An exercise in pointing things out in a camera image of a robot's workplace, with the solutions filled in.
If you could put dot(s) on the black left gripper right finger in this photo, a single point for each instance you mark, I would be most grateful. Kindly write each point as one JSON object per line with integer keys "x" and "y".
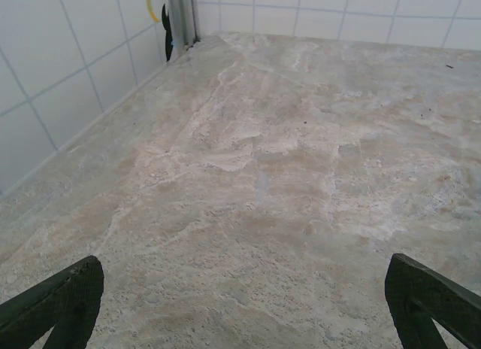
{"x": 409, "y": 285}

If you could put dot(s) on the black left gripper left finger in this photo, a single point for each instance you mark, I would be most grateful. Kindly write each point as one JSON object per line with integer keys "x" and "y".
{"x": 75, "y": 285}

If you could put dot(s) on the aluminium frame corner post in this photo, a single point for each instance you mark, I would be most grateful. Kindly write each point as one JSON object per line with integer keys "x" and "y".
{"x": 183, "y": 14}

